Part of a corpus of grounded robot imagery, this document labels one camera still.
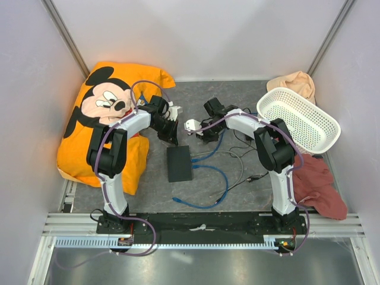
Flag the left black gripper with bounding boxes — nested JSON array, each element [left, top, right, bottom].
[[151, 118, 179, 147]]

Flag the grey ethernet cable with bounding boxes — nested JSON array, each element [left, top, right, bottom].
[[189, 150, 245, 197]]

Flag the blue ethernet cable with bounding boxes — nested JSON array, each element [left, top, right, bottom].
[[172, 163, 229, 208], [189, 130, 226, 163]]

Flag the black network switch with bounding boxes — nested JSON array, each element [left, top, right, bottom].
[[167, 145, 193, 183]]

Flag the black power cord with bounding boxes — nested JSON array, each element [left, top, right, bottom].
[[213, 109, 270, 204]]

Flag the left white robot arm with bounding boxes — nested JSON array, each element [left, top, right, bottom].
[[86, 96, 182, 233]]

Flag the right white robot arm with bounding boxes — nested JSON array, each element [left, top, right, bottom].
[[197, 98, 296, 234]]

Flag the orange Mickey Mouse pillow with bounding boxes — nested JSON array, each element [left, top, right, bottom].
[[56, 61, 176, 195]]

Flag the white perforated plastic basket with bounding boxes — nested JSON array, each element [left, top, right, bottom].
[[256, 87, 341, 154]]

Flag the peach cloth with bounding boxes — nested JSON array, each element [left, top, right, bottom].
[[267, 71, 315, 104]]

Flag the red cloth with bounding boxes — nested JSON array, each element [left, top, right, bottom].
[[293, 154, 348, 220]]

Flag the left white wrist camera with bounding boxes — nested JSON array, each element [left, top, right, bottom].
[[167, 102, 183, 121]]

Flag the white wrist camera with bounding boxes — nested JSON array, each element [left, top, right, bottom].
[[167, 102, 183, 121], [184, 119, 203, 136]]

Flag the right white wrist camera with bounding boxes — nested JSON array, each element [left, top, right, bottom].
[[184, 119, 203, 136]]

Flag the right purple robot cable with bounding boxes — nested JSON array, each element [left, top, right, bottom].
[[183, 114, 311, 257]]

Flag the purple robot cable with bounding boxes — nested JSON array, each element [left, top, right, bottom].
[[183, 114, 311, 257], [55, 80, 172, 270]]

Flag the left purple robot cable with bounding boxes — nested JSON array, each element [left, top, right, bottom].
[[55, 80, 172, 270]]

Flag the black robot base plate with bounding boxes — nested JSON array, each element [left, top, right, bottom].
[[96, 212, 307, 243]]

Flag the grey slotted cable duct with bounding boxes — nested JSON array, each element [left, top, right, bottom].
[[55, 236, 297, 250]]

